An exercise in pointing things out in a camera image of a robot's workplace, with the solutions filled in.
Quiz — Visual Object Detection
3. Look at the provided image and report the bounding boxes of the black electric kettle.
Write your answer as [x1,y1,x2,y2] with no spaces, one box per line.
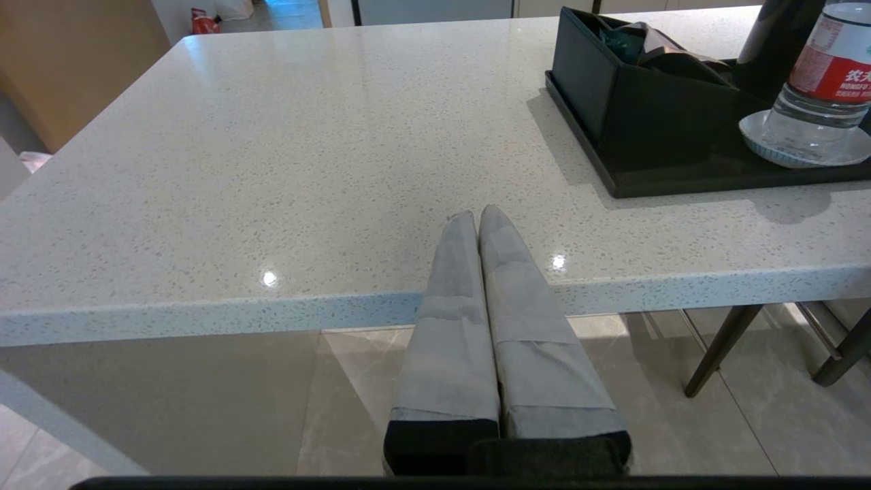
[735,0,827,103]

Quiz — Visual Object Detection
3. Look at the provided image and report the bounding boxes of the black compartment organizer box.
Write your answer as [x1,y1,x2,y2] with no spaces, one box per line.
[550,7,742,163]

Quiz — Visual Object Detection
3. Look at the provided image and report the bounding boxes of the clear water bottle red cap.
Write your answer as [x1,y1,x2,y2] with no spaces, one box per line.
[762,0,871,147]

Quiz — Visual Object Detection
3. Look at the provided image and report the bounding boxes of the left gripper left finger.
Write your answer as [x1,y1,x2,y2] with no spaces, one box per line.
[383,210,502,476]

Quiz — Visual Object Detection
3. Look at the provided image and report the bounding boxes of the dark green sachet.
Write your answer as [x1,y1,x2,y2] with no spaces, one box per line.
[597,17,644,65]

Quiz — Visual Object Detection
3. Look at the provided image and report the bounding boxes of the brown wooden door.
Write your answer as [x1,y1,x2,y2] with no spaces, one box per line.
[0,0,171,154]

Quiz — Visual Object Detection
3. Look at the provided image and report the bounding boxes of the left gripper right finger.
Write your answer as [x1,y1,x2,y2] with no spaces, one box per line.
[468,204,632,476]

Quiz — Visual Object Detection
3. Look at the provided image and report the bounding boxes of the black rectangular serving tray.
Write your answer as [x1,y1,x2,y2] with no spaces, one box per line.
[544,68,871,199]

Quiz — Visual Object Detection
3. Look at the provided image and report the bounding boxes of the red bag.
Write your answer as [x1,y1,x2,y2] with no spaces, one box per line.
[191,7,222,35]

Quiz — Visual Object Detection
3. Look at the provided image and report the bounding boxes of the white round saucer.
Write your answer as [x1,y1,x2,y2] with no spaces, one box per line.
[738,109,871,169]

